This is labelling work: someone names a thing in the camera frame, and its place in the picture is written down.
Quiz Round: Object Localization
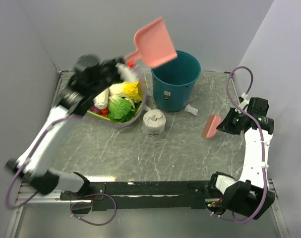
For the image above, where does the red tomato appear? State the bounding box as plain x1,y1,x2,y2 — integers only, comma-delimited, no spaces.
100,107,109,118

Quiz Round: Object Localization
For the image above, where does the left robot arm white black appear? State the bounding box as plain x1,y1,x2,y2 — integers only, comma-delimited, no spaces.
5,55,124,199

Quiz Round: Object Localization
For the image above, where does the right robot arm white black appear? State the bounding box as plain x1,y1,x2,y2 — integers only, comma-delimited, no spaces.
206,97,275,220

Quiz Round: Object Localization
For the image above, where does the paper scrap near bucket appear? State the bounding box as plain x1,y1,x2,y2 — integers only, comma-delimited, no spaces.
184,104,198,116

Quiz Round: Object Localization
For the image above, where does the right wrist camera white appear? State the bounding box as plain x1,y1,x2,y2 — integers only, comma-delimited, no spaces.
238,93,249,111

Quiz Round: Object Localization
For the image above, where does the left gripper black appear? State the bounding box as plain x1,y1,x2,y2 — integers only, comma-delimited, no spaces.
90,57,127,97

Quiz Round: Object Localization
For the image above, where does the yellow white cabbage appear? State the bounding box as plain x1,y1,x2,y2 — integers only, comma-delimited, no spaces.
109,81,143,101

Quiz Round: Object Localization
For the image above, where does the purple onion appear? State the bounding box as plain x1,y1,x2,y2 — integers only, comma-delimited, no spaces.
90,106,101,115

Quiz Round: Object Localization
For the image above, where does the paper scrap behind roll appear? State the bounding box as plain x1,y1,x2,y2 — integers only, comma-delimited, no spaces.
143,105,152,112

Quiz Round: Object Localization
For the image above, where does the green vegetable basket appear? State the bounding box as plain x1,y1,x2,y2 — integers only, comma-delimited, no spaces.
87,79,147,124

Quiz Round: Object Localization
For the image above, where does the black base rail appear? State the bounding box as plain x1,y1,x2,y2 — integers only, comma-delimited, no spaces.
60,180,222,211

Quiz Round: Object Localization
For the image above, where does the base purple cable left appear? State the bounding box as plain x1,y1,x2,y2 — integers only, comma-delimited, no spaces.
70,193,118,226

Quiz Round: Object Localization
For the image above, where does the green white napa cabbage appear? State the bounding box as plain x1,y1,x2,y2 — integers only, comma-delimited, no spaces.
93,88,109,110

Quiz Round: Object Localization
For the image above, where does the white tissue roll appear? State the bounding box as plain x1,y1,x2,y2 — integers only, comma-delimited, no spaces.
143,109,166,136

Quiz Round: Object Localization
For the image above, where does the teal plastic bucket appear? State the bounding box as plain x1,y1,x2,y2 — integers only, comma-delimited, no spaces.
151,51,201,112

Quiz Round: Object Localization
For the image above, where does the green leafy bok choy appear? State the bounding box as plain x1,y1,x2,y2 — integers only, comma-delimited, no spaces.
107,95,136,123

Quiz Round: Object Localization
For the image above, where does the pink hand brush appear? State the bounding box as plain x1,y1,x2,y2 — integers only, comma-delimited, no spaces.
201,115,221,138

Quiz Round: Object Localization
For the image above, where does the pink dustpan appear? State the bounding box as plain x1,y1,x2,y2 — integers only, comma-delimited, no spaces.
124,17,178,68

